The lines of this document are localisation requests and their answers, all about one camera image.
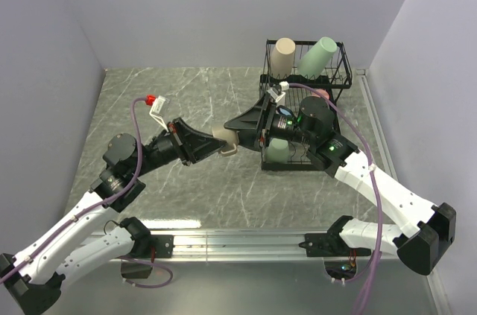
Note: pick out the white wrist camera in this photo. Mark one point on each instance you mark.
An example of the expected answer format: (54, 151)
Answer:
(158, 108)
(278, 92)

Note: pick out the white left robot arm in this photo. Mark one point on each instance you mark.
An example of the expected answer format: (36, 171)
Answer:
(36, 276)

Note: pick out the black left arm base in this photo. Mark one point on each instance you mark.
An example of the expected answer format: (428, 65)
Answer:
(162, 246)

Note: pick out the large green plastic tumbler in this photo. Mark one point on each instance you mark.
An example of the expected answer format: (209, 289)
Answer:
(317, 58)

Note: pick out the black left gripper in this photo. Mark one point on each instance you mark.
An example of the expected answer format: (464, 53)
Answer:
(198, 145)

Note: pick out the pink plastic tumbler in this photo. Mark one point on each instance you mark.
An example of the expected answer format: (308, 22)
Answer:
(320, 93)

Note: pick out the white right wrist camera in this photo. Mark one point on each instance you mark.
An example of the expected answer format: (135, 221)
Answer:
(278, 92)

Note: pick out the olive ceramic mug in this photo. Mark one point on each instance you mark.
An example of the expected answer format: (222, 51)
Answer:
(229, 136)

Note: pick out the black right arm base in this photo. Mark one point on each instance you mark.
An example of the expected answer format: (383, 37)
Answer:
(324, 245)

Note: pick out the aluminium mounting rail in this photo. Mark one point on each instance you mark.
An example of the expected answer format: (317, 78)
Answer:
(254, 271)

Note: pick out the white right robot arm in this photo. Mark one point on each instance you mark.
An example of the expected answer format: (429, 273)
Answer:
(420, 232)

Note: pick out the blue plastic tumbler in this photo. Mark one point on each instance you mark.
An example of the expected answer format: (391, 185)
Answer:
(282, 110)

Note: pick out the small green plastic tumbler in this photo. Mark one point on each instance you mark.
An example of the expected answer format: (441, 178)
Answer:
(277, 151)

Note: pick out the beige plastic tumbler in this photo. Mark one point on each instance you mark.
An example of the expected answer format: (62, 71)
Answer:
(282, 58)

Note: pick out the black wire dish rack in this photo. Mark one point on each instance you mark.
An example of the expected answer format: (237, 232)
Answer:
(336, 77)

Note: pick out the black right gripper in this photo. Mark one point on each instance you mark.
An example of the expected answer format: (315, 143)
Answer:
(250, 122)

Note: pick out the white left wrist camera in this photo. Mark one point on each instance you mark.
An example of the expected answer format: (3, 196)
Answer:
(158, 108)

